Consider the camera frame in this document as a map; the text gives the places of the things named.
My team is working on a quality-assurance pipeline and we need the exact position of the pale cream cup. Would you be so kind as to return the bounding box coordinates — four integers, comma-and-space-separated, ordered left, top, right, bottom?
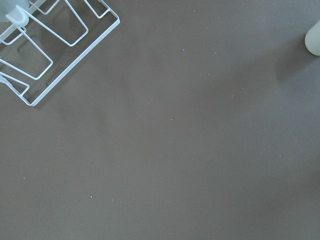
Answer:
304, 21, 320, 56

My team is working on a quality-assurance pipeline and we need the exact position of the pale blue cup on rack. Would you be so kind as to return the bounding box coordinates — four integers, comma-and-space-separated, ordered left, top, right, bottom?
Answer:
0, 0, 30, 28

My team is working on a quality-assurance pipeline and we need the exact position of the white wire dish rack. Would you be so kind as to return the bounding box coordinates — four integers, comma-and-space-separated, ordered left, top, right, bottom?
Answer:
0, 0, 121, 107

